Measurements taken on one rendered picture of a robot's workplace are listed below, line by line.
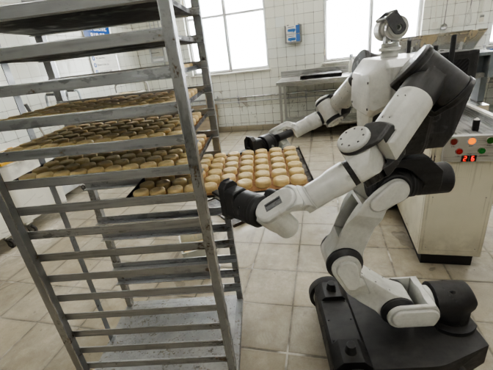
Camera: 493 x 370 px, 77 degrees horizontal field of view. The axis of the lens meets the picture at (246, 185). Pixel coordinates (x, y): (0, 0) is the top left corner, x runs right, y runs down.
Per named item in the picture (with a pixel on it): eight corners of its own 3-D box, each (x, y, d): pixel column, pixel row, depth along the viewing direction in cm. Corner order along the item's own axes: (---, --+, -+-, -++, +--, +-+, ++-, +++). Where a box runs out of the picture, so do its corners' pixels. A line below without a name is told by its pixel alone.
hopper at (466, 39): (384, 59, 239) (385, 39, 234) (466, 51, 225) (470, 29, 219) (390, 61, 214) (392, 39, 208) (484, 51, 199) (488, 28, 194)
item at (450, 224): (394, 211, 257) (404, 102, 221) (441, 212, 248) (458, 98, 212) (415, 265, 195) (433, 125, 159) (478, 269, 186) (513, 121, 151)
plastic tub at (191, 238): (181, 249, 239) (177, 232, 233) (209, 242, 244) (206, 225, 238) (186, 273, 212) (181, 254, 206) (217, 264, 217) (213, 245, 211)
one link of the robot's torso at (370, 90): (421, 133, 122) (432, 34, 108) (477, 162, 91) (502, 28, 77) (345, 142, 125) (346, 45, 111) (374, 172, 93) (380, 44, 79)
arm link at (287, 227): (259, 231, 87) (290, 246, 80) (237, 216, 80) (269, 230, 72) (277, 197, 90) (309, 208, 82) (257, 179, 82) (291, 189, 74)
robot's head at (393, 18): (402, 30, 95) (389, 9, 93) (415, 28, 87) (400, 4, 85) (384, 45, 97) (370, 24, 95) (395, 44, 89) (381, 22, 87)
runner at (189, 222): (213, 220, 101) (211, 212, 99) (212, 225, 98) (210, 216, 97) (28, 236, 105) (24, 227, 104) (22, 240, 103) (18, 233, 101)
